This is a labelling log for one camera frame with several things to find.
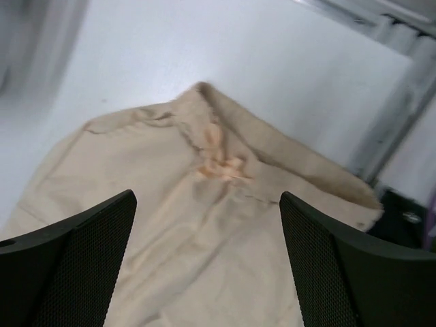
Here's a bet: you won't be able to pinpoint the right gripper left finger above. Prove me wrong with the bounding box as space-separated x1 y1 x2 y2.
1 190 137 326

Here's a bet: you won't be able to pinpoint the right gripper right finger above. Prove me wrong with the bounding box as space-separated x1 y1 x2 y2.
279 191 435 326

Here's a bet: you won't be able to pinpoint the right aluminium frame rail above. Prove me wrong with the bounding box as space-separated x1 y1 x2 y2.
304 1 435 187

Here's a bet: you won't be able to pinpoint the beige trousers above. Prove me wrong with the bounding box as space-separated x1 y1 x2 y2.
1 82 382 326

